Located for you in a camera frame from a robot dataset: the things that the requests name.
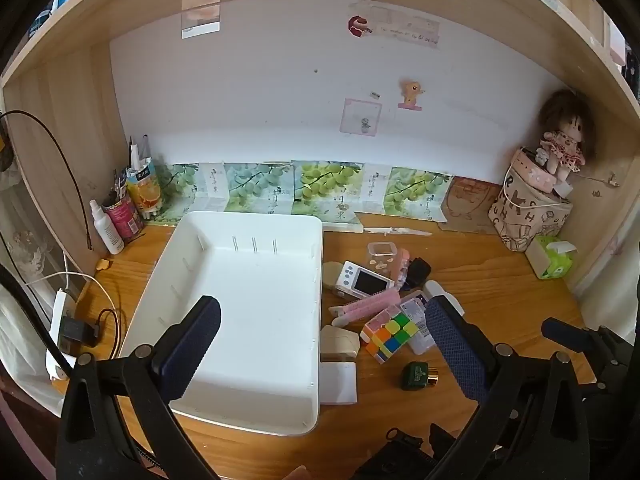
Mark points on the green bottle with gold cap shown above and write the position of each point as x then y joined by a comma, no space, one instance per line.
415,376

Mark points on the white power strip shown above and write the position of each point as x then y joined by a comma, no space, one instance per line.
59,310

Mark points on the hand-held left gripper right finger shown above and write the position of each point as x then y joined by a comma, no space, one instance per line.
452,350

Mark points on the brown cardboard sheet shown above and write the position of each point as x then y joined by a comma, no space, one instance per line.
472,205

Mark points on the white card box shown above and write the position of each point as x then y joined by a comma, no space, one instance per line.
337,382

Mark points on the red wall sticker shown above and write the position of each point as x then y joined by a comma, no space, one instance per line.
357,25

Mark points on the black charger plug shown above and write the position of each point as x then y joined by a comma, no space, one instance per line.
75,331

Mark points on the clear small printed container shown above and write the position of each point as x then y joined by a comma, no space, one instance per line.
382,256

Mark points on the white plastic storage tray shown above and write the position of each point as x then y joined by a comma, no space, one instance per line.
260,300

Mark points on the pink pouch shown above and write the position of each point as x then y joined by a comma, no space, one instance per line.
531,172

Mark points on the white handheld device with screen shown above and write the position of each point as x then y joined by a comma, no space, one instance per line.
367,282

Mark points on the clear tape patch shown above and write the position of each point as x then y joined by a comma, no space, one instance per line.
200,10

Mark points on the grape print cardboard sheet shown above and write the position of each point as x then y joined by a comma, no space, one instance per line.
320,187

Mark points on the beige plastic case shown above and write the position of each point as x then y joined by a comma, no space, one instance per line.
340,342

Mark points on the orange pony sticker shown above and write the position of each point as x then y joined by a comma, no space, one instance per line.
412,91

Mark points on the beige round case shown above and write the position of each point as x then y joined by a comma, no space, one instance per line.
330,275

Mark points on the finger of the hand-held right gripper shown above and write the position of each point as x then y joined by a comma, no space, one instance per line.
565,334

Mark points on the white spray bottle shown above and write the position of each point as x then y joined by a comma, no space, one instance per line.
110,232

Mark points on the white lace curtain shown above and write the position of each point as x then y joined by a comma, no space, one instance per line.
22,240

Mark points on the black power adapter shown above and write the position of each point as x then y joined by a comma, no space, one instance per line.
419,272

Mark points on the pink can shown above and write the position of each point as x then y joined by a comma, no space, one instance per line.
122,217

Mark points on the colourful puzzle cube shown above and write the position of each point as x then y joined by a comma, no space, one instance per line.
387,335

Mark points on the pink packaged item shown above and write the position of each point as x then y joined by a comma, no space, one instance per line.
401,267

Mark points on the white tote bag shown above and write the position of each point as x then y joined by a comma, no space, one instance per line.
57,152

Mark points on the brown haired doll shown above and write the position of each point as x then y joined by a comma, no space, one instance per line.
567,135

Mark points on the pale paper strip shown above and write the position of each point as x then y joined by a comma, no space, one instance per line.
407,27

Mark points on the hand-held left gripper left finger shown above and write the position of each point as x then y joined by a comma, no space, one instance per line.
192,350

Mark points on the green tissue pack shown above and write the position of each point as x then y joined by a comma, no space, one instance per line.
550,257

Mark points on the clear plastic floss box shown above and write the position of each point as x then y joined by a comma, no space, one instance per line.
417,330

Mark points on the pink sticky note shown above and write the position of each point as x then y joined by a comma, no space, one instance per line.
361,116

